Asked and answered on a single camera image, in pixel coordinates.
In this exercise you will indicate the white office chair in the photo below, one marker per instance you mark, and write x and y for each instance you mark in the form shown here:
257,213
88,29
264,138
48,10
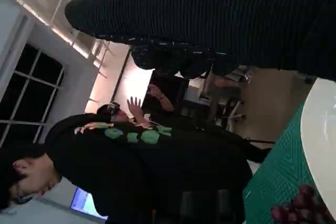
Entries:
233,113

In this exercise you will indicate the green cutting mat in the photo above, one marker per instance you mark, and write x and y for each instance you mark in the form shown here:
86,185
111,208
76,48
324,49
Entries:
278,171

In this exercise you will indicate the red toy grape bunch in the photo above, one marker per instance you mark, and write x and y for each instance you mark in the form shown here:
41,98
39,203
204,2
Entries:
302,208

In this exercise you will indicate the person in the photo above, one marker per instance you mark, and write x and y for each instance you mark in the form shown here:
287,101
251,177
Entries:
110,111
118,169

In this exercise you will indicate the dark paned window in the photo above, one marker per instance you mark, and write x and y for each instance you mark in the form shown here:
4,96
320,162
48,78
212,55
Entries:
29,98

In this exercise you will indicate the computer monitor lit screen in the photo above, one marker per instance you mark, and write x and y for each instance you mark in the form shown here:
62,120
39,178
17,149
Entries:
84,203

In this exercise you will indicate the white plate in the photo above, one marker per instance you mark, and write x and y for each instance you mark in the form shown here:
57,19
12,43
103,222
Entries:
323,129

